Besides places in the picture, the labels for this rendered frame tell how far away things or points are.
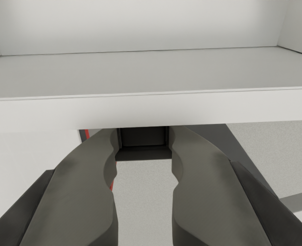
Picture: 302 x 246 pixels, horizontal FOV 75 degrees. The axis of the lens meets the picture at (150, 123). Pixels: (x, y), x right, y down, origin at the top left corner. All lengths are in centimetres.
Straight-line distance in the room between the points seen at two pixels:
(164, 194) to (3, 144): 135
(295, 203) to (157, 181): 106
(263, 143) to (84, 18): 140
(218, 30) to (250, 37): 3
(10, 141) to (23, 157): 3
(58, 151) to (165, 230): 172
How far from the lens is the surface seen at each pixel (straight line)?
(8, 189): 44
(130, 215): 179
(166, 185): 153
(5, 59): 19
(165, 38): 17
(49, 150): 35
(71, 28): 18
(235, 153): 72
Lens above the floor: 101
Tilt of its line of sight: 59 degrees down
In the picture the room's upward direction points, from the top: 176 degrees clockwise
